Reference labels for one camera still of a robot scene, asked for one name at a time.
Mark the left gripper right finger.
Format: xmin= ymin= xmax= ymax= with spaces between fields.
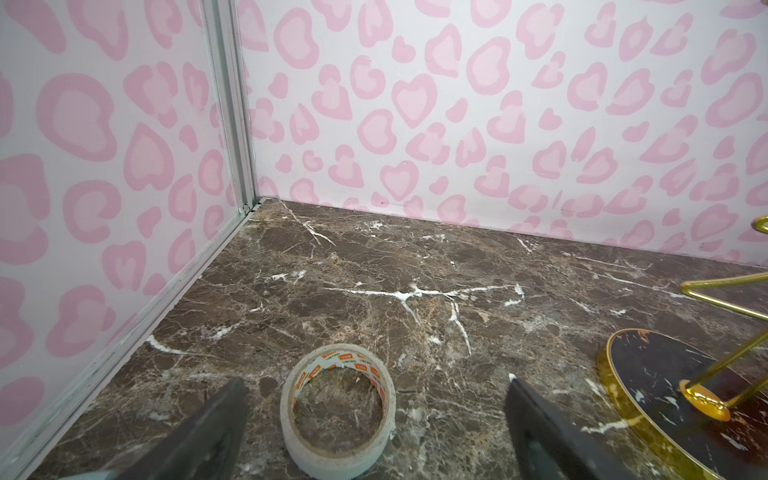
xmin=504 ymin=376 xmax=635 ymax=480

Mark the clear tape roll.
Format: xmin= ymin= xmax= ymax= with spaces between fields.
xmin=280 ymin=344 xmax=396 ymax=479

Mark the gold wire glass rack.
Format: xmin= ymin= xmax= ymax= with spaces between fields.
xmin=595 ymin=214 xmax=768 ymax=480

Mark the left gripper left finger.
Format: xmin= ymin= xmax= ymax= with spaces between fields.
xmin=118 ymin=377 xmax=249 ymax=479

